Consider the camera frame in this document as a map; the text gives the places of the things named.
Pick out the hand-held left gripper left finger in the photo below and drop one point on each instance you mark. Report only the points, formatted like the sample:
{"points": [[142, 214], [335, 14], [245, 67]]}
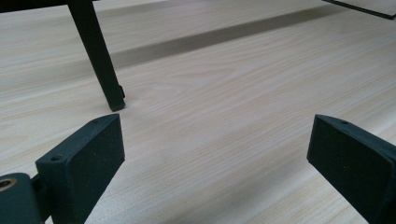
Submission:
{"points": [[84, 168]]}

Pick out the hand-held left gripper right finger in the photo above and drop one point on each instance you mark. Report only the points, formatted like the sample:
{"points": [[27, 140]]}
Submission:
{"points": [[355, 165]]}

